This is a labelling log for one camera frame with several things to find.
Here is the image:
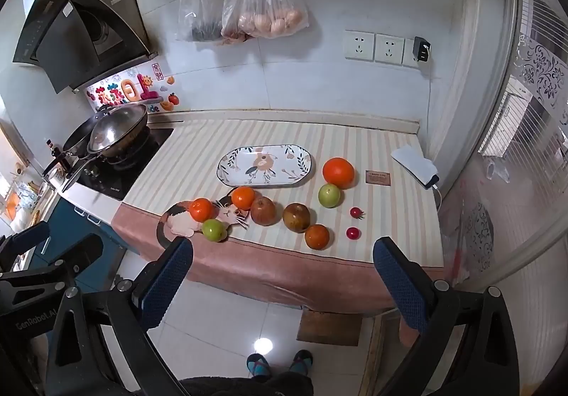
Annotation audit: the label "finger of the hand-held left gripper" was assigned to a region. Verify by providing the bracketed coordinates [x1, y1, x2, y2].
[0, 233, 104, 303]
[0, 222, 50, 273]

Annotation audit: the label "white wall socket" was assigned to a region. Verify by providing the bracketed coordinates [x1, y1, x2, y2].
[344, 30, 375, 62]
[375, 33, 405, 65]
[403, 38, 422, 67]

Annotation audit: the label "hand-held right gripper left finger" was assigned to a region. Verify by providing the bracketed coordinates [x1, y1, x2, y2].
[47, 236, 194, 396]

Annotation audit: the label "blue kitchen cabinet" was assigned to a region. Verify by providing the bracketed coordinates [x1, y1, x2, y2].
[27, 192, 138, 290]

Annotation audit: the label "brown kiwi fruit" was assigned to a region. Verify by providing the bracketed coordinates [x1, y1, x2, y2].
[283, 203, 311, 232]

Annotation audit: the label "colourful wall stickers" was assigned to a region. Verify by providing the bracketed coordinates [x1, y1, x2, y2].
[84, 63, 180, 113]

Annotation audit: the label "dark small orange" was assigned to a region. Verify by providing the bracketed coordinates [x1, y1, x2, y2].
[304, 224, 331, 250]

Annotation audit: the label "black range hood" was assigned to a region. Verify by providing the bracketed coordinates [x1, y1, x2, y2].
[12, 0, 158, 95]

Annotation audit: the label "steel wok with lid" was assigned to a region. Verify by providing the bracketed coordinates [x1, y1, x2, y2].
[60, 103, 149, 193]

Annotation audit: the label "black frying pan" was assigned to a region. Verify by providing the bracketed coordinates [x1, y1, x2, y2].
[42, 116, 98, 177]

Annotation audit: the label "person's dark clothing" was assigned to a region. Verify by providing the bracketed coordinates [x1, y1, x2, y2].
[180, 372, 313, 396]

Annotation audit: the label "clear bag of eggs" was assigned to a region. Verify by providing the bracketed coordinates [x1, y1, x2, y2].
[220, 0, 310, 44]

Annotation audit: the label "large orange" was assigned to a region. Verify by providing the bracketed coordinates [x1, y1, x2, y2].
[322, 157, 355, 190]

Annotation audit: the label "patterned glass sliding door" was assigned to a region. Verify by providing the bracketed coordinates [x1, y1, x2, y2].
[444, 0, 568, 379]

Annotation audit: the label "black charger plug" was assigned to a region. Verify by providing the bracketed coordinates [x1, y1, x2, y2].
[413, 37, 432, 64]

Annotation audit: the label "brown hood chimney cover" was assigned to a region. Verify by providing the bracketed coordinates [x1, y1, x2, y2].
[66, 0, 149, 55]

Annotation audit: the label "brown wooden board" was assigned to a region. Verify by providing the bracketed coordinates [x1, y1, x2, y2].
[296, 308, 362, 346]

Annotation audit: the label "red apple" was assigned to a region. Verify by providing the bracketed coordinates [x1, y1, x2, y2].
[250, 196, 278, 227]

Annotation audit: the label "floral oval plate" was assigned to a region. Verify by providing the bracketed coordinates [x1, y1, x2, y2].
[217, 144, 315, 188]

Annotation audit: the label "black gas stove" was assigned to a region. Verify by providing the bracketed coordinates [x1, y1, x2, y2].
[66, 125, 175, 202]

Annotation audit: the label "green apple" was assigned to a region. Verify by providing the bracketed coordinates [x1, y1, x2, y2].
[202, 219, 228, 242]
[318, 183, 343, 208]

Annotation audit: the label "white power bank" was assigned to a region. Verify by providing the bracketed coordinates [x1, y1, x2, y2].
[390, 145, 441, 190]

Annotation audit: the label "cluttered kitchen shelf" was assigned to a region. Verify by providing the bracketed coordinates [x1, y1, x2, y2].
[0, 156, 58, 237]

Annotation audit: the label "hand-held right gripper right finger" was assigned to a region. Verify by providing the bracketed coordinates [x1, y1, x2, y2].
[373, 236, 521, 396]

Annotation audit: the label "white charging cable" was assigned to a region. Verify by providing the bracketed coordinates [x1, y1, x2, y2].
[417, 61, 444, 213]

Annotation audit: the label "cat-shaped mat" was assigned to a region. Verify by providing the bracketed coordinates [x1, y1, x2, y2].
[156, 196, 251, 248]

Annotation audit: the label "blue slipper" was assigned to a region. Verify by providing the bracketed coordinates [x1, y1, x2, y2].
[288, 349, 313, 376]
[246, 353, 271, 379]

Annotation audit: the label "striped pink tablecloth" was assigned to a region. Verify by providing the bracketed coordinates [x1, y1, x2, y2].
[111, 119, 445, 314]

